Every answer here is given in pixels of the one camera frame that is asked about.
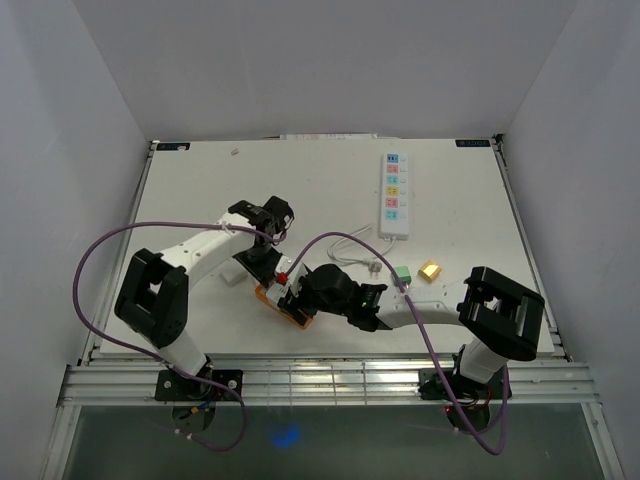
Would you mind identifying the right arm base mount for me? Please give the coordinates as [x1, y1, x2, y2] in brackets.
[418, 367, 507, 406]

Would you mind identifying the green charger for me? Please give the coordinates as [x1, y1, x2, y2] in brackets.
[391, 265, 412, 293]

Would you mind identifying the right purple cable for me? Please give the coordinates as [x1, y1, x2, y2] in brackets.
[287, 231, 511, 456]

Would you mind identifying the white cube socket adapter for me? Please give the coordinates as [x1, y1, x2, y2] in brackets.
[265, 282, 288, 306]

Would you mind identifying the aluminium rail frame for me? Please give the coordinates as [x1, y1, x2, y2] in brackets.
[39, 134, 626, 480]

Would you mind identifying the white multicolour power strip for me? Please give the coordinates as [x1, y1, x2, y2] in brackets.
[379, 151, 412, 241]

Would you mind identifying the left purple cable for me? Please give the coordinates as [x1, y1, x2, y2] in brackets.
[73, 220, 281, 453]

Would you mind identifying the purple cable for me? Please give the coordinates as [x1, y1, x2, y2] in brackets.
[73, 220, 281, 453]
[287, 231, 511, 456]

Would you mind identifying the white charger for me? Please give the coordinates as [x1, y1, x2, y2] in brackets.
[219, 263, 247, 287]

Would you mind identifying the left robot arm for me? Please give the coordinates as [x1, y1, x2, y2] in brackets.
[114, 196, 294, 400]

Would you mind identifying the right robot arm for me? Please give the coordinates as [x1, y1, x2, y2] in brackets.
[267, 264, 545, 397]

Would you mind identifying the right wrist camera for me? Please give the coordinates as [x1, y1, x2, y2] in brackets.
[275, 255, 309, 296]

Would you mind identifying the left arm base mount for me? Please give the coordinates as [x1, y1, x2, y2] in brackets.
[154, 369, 244, 403]

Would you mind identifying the white strip cable with plug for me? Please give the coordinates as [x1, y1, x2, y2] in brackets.
[327, 223, 399, 277]

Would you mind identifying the orange power strip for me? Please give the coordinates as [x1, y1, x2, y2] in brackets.
[255, 283, 316, 329]

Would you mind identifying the yellow charger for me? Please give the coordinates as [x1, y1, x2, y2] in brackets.
[418, 260, 442, 283]

